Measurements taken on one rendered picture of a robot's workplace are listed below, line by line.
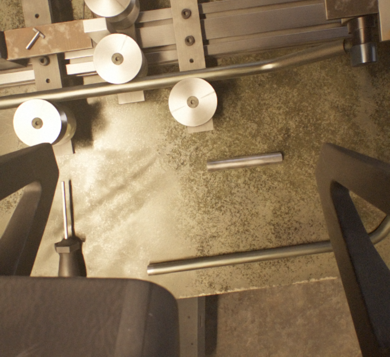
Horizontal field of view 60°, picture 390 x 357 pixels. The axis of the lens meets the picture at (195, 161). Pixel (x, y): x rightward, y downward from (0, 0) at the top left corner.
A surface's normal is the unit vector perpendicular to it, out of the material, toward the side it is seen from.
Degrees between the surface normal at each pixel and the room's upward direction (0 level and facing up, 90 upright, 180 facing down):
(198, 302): 45
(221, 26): 0
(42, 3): 0
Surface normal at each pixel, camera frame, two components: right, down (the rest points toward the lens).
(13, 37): 0.00, 0.10
